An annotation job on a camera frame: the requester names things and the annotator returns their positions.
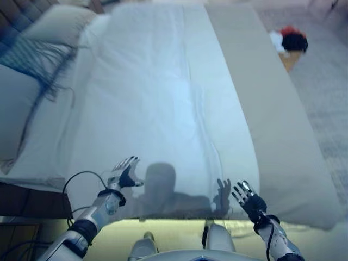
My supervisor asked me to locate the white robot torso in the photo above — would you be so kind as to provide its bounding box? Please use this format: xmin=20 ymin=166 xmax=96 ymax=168
xmin=127 ymin=248 xmax=243 ymax=261

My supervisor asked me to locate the white bed sheet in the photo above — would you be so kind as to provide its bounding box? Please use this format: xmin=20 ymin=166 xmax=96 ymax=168
xmin=0 ymin=13 xmax=115 ymax=189

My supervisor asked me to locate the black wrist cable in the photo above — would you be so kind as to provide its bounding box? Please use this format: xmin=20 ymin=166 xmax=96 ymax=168
xmin=264 ymin=217 xmax=276 ymax=261
xmin=63 ymin=170 xmax=110 ymax=219

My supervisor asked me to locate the robot right leg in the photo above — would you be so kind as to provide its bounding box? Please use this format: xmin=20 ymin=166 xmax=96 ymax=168
xmin=202 ymin=219 xmax=236 ymax=254

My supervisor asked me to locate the large beige pillow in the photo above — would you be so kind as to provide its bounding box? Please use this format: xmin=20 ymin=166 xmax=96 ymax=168
xmin=0 ymin=64 xmax=45 ymax=175

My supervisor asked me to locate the white garment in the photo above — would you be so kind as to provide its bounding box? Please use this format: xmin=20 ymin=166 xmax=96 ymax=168
xmin=269 ymin=30 xmax=286 ymax=53

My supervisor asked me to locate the grey knitted fringed cushion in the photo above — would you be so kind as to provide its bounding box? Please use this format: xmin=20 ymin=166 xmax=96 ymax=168
xmin=0 ymin=35 xmax=80 ymax=110

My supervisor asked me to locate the brown cardboard box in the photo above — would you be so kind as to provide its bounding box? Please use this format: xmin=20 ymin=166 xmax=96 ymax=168
xmin=278 ymin=50 xmax=303 ymax=73

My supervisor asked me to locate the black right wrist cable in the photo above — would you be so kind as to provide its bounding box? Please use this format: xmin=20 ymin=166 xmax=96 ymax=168
xmin=264 ymin=217 xmax=276 ymax=261

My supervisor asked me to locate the beige fleece bed throw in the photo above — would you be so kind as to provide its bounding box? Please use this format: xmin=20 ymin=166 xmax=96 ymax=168
xmin=203 ymin=3 xmax=346 ymax=232

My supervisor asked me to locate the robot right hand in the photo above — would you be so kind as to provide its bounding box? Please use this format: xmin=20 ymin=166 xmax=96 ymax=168
xmin=231 ymin=179 xmax=269 ymax=221

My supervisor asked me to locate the red garment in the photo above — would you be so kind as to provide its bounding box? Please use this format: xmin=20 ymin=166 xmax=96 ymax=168
xmin=279 ymin=25 xmax=306 ymax=36

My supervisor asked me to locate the black power cable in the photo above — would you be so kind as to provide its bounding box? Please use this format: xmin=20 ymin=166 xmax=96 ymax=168
xmin=0 ymin=238 xmax=47 ymax=261

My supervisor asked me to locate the brown bed frame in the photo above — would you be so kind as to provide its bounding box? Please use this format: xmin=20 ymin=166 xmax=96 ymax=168
xmin=0 ymin=181 xmax=74 ymax=220

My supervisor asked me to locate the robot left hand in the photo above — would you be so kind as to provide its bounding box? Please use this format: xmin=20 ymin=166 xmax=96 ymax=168
xmin=108 ymin=156 xmax=145 ymax=190

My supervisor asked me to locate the dark garment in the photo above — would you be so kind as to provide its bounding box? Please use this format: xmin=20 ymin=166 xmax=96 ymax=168
xmin=281 ymin=32 xmax=309 ymax=54

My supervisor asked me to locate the brown tufted headboard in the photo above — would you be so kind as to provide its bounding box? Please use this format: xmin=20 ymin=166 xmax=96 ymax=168
xmin=0 ymin=0 xmax=105 ymax=66

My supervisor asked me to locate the white duvet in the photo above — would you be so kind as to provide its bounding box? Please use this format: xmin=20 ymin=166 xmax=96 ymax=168
xmin=64 ymin=3 xmax=261 ymax=221

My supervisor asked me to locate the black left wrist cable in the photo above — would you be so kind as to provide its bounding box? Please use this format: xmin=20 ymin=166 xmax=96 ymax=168
xmin=63 ymin=170 xmax=110 ymax=219

